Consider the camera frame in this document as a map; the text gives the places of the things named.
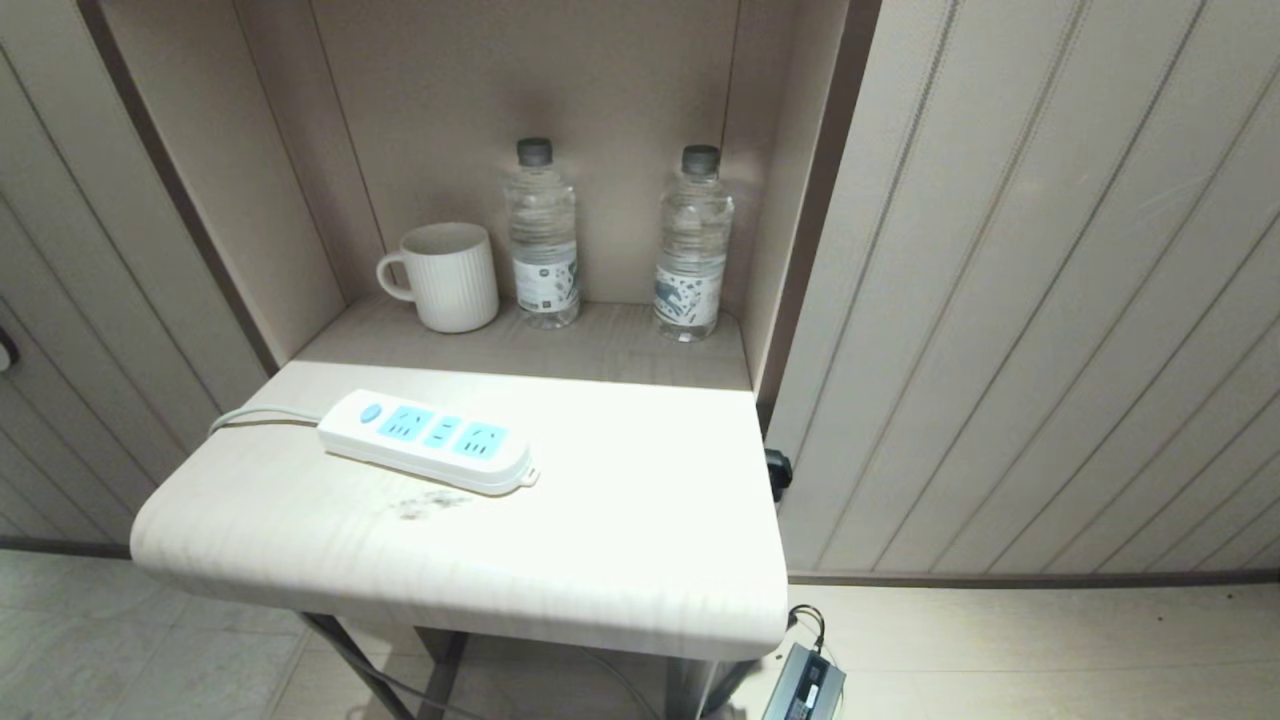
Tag white power strip blue sockets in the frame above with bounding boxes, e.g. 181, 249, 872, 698
317, 389, 541, 497

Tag black power adapter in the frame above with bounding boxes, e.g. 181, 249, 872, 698
762, 643, 847, 720

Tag clear water bottle grey cap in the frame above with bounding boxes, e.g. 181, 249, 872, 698
653, 145, 735, 343
503, 138, 581, 330

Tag white ribbed mug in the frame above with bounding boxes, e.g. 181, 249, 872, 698
376, 222, 500, 334

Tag white wooden side table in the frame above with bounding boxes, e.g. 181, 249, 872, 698
130, 360, 790, 720

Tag black cable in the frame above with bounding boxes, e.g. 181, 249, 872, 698
786, 604, 827, 651

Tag white power strip cable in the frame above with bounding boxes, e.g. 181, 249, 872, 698
208, 405, 323, 436

